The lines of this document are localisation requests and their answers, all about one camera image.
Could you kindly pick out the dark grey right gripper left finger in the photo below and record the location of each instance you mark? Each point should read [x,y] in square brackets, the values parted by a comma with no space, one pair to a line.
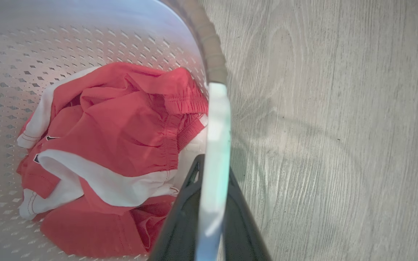
[180,232]

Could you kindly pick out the red and white garment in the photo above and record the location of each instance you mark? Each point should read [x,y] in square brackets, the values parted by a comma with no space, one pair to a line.
[118,134]

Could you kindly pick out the white perforated laundry basket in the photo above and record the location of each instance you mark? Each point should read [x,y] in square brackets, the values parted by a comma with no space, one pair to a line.
[85,40]

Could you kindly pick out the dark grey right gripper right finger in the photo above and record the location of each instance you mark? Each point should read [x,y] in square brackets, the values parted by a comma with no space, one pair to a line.
[243,232]

